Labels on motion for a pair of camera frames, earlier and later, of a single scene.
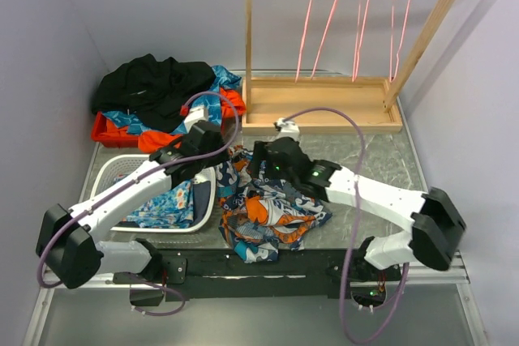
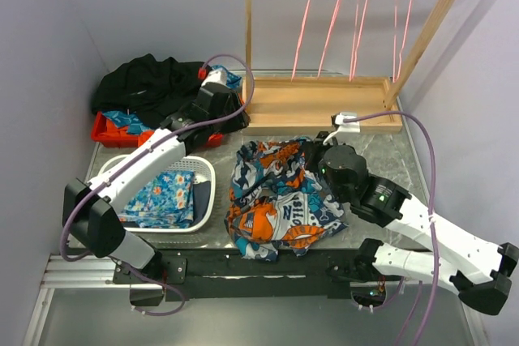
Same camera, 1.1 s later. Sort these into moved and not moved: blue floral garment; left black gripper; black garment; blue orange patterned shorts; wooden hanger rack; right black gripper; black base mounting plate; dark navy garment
Moved: blue orange patterned shorts; right black gripper; left black gripper
Not moved: dark navy garment; wooden hanger rack; black base mounting plate; black garment; blue floral garment
